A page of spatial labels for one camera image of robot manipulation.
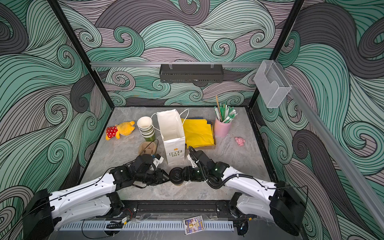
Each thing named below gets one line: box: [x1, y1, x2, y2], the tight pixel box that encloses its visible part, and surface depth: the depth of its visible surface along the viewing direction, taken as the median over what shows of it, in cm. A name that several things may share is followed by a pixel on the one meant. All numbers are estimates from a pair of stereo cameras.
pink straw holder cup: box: [214, 118, 232, 138], surface depth 102 cm
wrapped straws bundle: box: [214, 95, 238, 123], surface depth 94 cm
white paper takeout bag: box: [156, 109, 186, 165], surface depth 83 cm
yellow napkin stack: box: [181, 118, 215, 149], surface depth 101 cm
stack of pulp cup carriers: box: [138, 141, 157, 156], surface depth 92 cm
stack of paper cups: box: [137, 116, 156, 142], surface depth 89 cm
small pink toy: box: [234, 137, 246, 147], surface depth 99 cm
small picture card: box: [183, 215, 205, 235], surface depth 70 cm
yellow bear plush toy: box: [105, 121, 136, 141], surface depth 100 cm
